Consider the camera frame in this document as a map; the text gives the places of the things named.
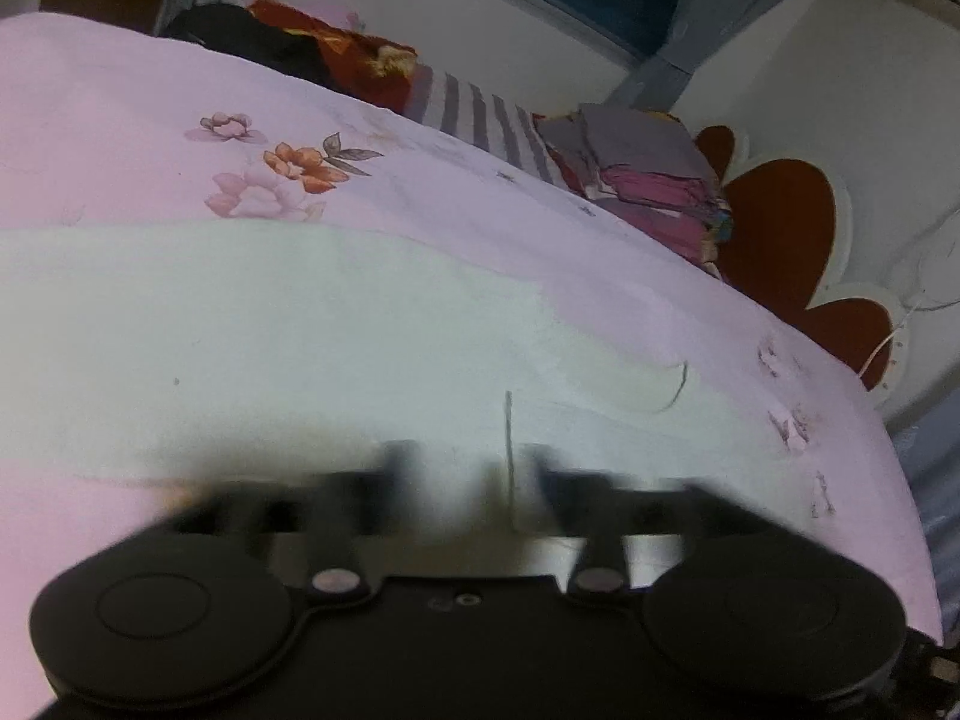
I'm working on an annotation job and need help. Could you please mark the striped grey white pillow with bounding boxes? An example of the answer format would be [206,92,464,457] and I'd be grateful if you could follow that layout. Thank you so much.
[404,65,569,190]

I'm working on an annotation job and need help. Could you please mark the white charging cable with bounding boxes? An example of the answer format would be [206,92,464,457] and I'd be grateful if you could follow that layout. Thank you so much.
[857,208,960,380]

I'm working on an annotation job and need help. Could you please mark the right grey curtain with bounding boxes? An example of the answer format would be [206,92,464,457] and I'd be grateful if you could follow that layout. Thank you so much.
[607,0,782,110]

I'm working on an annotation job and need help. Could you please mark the red white scalloped headboard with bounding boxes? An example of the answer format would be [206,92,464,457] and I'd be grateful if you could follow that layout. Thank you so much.
[695,125,910,405]

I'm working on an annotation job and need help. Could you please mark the red floral blanket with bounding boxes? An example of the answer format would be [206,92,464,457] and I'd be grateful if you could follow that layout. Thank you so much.
[247,0,418,114]

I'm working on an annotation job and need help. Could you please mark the black garment on bed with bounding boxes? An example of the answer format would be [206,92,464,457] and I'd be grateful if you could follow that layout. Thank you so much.
[160,4,342,93]

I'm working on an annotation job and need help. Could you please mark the stack of folded clothes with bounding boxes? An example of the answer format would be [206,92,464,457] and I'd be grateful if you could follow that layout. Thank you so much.
[535,104,732,277]

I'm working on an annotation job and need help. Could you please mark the pink floral bed sheet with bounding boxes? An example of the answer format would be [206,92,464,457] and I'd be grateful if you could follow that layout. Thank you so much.
[0,10,946,720]

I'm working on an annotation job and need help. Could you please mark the pale green knit sweater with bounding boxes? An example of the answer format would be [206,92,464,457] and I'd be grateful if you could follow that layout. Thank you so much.
[2,221,791,574]

